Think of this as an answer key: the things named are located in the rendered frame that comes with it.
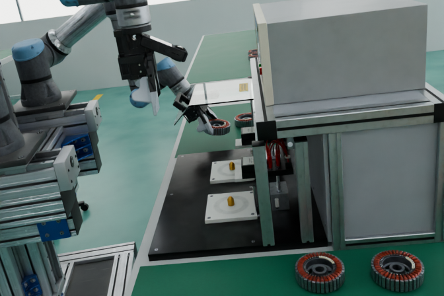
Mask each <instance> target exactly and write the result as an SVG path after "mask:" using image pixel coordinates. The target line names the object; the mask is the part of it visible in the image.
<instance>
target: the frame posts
mask: <svg viewBox="0 0 444 296"><path fill-rule="evenodd" d="M250 105H251V112H252V124H253V126H254V114H253V106H252V100H251V101H250ZM293 139H294V147H295V148H294V150H295V168H296V177H297V194H298V203H299V220H300V230H301V240H302V243H305V242H307V241H309V242H314V235H313V215H312V204H311V183H310V172H309V152H308V140H307V137H306V136H300V137H293ZM252 151H253V157H254V169H255V175H256V187H257V194H258V205H259V212H260V223H261V230H262V241H263V246H267V245H268V244H270V246H273V245H275V242H274V230H273V223H272V209H271V202H270V189H269V182H268V169H267V162H266V150H265V142H264V140H263V141H252Z"/></svg>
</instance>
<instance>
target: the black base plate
mask: <svg viewBox="0 0 444 296"><path fill-rule="evenodd" d="M285 147H286V150H287V154H288V155H290V156H291V157H290V158H289V159H291V162H292V165H293V172H294V174H290V175H282V176H279V179H280V182H284V181H286V184H287V190H288V194H289V209H285V210H277V211H272V223H273V230H274V242H275V245H273V246H270V244H268V245H267V246H263V241H262V230H261V223H260V217H259V218H258V219H253V220H245V221H231V222H222V223H208V224H205V213H206V207H207V197H208V195H210V194H224V193H231V192H245V191H253V189H252V186H253V185H255V187H256V179H255V180H252V181H244V182H226V183H218V184H210V177H211V167H212V162H217V161H231V160H238V159H241V157H249V156H251V153H250V151H252V147H251V148H244V149H231V150H224V151H212V152H205V153H192V154H185V155H178V157H177V160H176V164H175V166H174V170H173V173H172V177H171V179H170V183H169V186H168V190H167V193H166V196H165V200H164V203H163V207H162V210H161V214H160V216H159V220H158V223H157V226H156V229H155V233H154V236H153V240H152V243H151V246H150V249H149V253H148V257H149V261H159V260H174V259H183V258H198V257H207V256H222V255H231V254H246V253H255V252H271V251H279V250H295V249H303V248H319V247H327V246H328V240H327V238H326V233H325V231H324V227H323V224H322V220H321V218H320V213H319V211H318V208H317V204H316V201H315V197H314V194H313V190H312V188H311V204H312V215H313V235H314V242H309V240H308V241H307V242H305V243H302V240H301V230H300V220H299V203H298V194H297V177H296V168H295V150H294V149H288V148H287V146H285ZM256 198H257V204H258V194H257V187H256ZM270 202H271V209H272V201H271V196H270ZM258 214H260V212H259V205H258Z"/></svg>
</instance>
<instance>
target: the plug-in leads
mask: <svg viewBox="0 0 444 296"><path fill-rule="evenodd" d="M279 140H280V141H281V142H282V144H281V142H280V141H279ZM273 141H276V142H273ZM273 141H271V142H270V144H269V146H268V145H267V143H268V140H267V141H266V153H267V166H268V170H272V169H273V168H272V154H271V149H272V146H273V144H274V143H276V167H278V168H280V167H281V165H280V163H281V161H280V149H279V145H280V146H281V147H282V149H283V150H284V152H285V156H284V157H285V158H286V159H287V160H285V167H286V168H292V162H291V159H289V158H290V157H291V156H290V155H288V154H287V150H286V147H285V143H284V141H283V138H282V140H281V139H277V140H273ZM272 142H273V143H272ZM271 143H272V145H271ZM270 145H271V147H270Z"/></svg>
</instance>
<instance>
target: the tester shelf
mask: <svg viewBox="0 0 444 296"><path fill-rule="evenodd" d="M250 67H251V74H252V88H253V95H254V108H255V116H256V130H257V136H258V141H263V140H269V139H281V138H288V137H300V136H307V135H320V134H327V133H340V132H346V131H359V130H371V129H379V128H391V127H398V126H411V125H418V124H430V123H439V122H444V94H442V93H441V92H439V91H438V90H437V89H435V88H434V87H432V86H431V85H429V84H428V83H427V82H425V88H424V89H416V90H410V91H398V92H386V93H379V94H368V95H361V96H349V97H342V98H331V99H324V100H312V101H305V102H294V103H287V104H275V105H273V106H266V105H265V101H264V93H263V89H262V82H261V77H260V70H259V65H258V58H257V57H254V58H250Z"/></svg>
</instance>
